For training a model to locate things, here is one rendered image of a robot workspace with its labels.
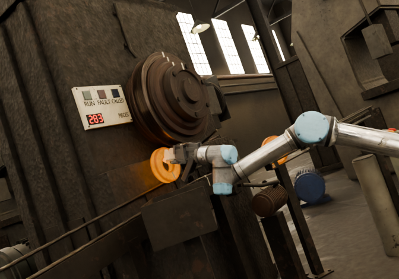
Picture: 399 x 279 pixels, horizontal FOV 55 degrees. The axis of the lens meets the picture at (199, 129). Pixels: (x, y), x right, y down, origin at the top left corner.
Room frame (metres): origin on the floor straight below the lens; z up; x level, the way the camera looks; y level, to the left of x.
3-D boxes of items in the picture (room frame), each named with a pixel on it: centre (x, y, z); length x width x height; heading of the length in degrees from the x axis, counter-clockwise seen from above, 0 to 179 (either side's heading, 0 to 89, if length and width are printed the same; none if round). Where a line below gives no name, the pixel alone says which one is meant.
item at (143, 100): (1.85, 0.07, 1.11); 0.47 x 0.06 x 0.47; 145
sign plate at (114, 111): (1.64, 0.35, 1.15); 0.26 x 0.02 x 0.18; 145
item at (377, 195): (2.05, -0.76, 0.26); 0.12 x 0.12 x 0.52
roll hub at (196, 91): (1.80, -0.01, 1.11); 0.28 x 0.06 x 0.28; 145
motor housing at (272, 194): (2.05, -0.23, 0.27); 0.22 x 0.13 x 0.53; 145
